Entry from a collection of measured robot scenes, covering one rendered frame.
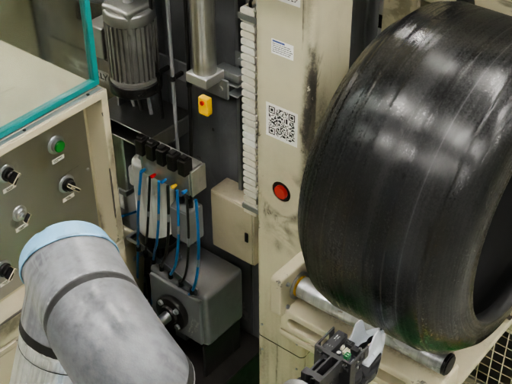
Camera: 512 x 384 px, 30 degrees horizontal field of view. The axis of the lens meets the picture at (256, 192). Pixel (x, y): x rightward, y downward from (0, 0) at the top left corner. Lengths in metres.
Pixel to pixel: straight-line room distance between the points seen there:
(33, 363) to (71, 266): 0.14
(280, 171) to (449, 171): 0.52
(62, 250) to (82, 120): 0.82
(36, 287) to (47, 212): 0.83
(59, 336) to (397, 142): 0.64
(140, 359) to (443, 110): 0.66
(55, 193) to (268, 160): 0.43
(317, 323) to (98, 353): 0.93
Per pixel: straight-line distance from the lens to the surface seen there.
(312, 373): 1.51
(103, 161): 1.94
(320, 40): 1.69
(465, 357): 1.96
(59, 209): 1.96
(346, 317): 1.86
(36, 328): 1.14
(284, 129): 1.81
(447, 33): 1.57
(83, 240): 1.12
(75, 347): 1.04
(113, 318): 1.03
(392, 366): 1.84
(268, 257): 2.03
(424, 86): 1.49
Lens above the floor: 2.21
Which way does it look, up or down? 37 degrees down
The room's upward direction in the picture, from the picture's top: 1 degrees counter-clockwise
